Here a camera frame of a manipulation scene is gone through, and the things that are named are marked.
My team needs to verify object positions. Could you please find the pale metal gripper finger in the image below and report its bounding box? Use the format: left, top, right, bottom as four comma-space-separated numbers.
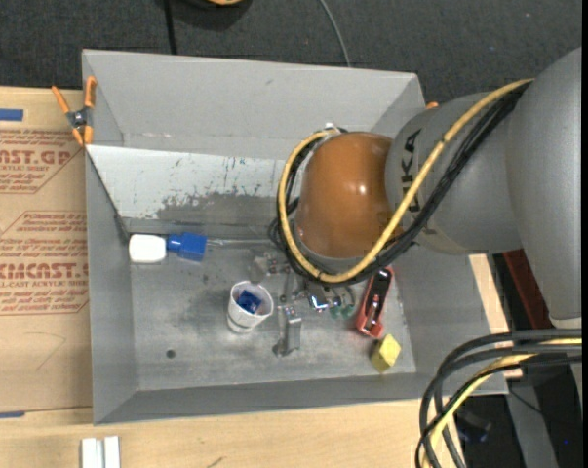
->
250, 254, 282, 284
277, 304, 304, 356

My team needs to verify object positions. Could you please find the small blue block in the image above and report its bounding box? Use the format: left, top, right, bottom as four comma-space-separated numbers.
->
237, 289, 265, 316

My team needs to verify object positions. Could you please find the red and black tool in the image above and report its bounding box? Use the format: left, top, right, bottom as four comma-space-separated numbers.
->
355, 266, 396, 339

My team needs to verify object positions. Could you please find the white paper cup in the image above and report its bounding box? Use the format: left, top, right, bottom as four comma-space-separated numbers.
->
226, 280, 275, 335

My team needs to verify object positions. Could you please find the yellow block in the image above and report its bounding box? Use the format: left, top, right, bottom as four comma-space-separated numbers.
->
369, 333, 403, 374

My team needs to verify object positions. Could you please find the grey metal bin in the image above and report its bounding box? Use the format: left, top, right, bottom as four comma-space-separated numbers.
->
81, 49, 510, 426

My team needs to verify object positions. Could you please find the white bottle with blue cap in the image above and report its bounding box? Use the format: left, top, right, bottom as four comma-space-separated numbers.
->
128, 231, 221, 265

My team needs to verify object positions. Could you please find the brown cardboard board red print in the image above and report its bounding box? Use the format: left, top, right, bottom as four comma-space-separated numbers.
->
0, 84, 96, 421

